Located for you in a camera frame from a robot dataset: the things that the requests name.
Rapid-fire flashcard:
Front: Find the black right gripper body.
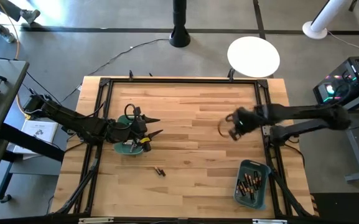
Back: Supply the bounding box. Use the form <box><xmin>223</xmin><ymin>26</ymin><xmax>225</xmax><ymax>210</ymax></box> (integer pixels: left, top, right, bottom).
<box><xmin>228</xmin><ymin>106</ymin><xmax>264</xmax><ymax>142</ymax></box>

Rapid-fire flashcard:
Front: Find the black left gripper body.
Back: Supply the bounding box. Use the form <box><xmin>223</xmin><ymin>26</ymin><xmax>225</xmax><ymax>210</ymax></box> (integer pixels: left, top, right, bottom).
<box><xmin>106</xmin><ymin>115</ymin><xmax>152</xmax><ymax>153</ymax></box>

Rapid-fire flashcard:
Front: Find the green plastic bin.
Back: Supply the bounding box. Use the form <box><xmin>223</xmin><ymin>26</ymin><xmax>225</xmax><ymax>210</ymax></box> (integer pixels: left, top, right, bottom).
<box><xmin>113</xmin><ymin>114</ymin><xmax>145</xmax><ymax>156</ymax></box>

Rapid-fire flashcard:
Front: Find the teal plastic bin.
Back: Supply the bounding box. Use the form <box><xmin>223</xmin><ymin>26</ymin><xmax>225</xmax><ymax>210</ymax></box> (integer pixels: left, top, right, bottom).
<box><xmin>232</xmin><ymin>159</ymin><xmax>272</xmax><ymax>211</ymax></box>

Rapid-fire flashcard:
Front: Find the white round stool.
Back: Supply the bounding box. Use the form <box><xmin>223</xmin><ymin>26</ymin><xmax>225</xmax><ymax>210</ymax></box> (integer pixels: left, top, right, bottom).
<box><xmin>226</xmin><ymin>35</ymin><xmax>281</xmax><ymax>78</ymax></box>

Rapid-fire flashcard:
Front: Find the white paper manual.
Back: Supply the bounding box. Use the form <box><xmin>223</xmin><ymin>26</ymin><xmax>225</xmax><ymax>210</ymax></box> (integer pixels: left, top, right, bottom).
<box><xmin>12</xmin><ymin>119</ymin><xmax>58</xmax><ymax>156</ymax></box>

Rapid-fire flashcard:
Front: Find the black pole base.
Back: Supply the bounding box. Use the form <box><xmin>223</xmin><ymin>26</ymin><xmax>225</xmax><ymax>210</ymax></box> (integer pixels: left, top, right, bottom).
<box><xmin>169</xmin><ymin>0</ymin><xmax>192</xmax><ymax>49</ymax></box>

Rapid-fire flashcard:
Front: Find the black desk base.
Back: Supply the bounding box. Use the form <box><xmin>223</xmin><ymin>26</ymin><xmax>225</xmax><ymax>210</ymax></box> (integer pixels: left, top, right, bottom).
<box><xmin>0</xmin><ymin>123</ymin><xmax>65</xmax><ymax>205</ymax></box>

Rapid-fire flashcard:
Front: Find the grey metal side table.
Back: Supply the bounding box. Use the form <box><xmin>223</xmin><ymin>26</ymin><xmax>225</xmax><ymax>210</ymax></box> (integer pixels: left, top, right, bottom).
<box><xmin>324</xmin><ymin>85</ymin><xmax>359</xmax><ymax>183</ymax></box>

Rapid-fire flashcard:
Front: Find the black yellow striped mat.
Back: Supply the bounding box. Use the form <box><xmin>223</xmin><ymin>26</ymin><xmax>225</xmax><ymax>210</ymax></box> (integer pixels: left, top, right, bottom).
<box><xmin>309</xmin><ymin>192</ymin><xmax>359</xmax><ymax>224</ymax></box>

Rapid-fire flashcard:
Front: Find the white round pillar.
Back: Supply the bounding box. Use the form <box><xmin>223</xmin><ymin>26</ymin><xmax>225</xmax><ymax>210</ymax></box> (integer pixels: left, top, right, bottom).
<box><xmin>302</xmin><ymin>0</ymin><xmax>353</xmax><ymax>40</ymax></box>

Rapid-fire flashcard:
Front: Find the person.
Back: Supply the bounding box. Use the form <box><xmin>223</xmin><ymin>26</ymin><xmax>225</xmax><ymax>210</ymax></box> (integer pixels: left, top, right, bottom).
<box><xmin>0</xmin><ymin>0</ymin><xmax>42</xmax><ymax>44</ymax></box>

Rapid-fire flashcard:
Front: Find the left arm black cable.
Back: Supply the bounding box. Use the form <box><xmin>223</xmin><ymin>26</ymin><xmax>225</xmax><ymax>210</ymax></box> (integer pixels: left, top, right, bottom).
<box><xmin>124</xmin><ymin>103</ymin><xmax>137</xmax><ymax>121</ymax></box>

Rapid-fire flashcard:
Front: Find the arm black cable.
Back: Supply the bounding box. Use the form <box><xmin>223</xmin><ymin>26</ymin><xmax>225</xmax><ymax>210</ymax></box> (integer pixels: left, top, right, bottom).
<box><xmin>217</xmin><ymin>113</ymin><xmax>235</xmax><ymax>138</ymax></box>
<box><xmin>124</xmin><ymin>103</ymin><xmax>137</xmax><ymax>121</ymax></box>

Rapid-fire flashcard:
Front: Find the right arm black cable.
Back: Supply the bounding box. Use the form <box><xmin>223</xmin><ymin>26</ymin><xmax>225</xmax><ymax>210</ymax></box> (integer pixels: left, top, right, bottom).
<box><xmin>217</xmin><ymin>113</ymin><xmax>235</xmax><ymax>138</ymax></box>

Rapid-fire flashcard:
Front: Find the black aluminium table frame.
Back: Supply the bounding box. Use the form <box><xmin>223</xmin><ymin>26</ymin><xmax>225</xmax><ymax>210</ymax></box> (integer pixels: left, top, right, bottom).
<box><xmin>50</xmin><ymin>70</ymin><xmax>315</xmax><ymax>224</ymax></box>

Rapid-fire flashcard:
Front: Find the black floor cable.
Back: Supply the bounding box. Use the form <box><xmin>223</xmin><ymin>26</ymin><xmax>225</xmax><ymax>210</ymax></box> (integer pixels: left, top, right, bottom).
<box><xmin>63</xmin><ymin>38</ymin><xmax>170</xmax><ymax>101</ymax></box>

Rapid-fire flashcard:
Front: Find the silver edge bracket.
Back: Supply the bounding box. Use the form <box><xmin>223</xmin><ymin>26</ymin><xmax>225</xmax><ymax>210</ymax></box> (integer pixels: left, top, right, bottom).
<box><xmin>78</xmin><ymin>217</ymin><xmax>114</xmax><ymax>224</ymax></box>
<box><xmin>252</xmin><ymin>218</ymin><xmax>288</xmax><ymax>224</ymax></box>

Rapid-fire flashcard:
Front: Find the white floor cable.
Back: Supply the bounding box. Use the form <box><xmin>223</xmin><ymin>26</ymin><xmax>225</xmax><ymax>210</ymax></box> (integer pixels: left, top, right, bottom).
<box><xmin>326</xmin><ymin>30</ymin><xmax>359</xmax><ymax>56</ymax></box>

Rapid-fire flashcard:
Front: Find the yellow floor cable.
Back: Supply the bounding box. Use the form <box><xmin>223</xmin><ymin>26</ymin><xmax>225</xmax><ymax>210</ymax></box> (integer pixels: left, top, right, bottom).
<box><xmin>0</xmin><ymin>0</ymin><xmax>34</xmax><ymax>121</ymax></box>

